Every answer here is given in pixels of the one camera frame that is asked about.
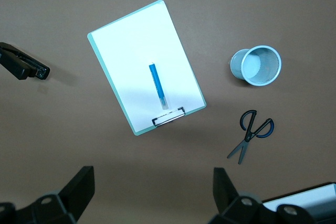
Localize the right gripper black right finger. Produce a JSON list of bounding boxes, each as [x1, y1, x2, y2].
[[207, 167, 316, 224]]

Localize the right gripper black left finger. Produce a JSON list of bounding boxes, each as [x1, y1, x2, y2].
[[0, 166, 95, 224]]

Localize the blue marker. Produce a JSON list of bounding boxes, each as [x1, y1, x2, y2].
[[149, 62, 169, 111]]

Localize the teal clipboard with metal clip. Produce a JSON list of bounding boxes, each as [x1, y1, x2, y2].
[[87, 0, 207, 137]]

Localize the light blue mesh pen cup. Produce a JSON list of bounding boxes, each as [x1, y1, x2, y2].
[[230, 45, 282, 87]]

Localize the black stapler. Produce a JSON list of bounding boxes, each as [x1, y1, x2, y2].
[[0, 41, 51, 81]]

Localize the black blue handled scissors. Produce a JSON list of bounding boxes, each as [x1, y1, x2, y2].
[[226, 110, 275, 165]]

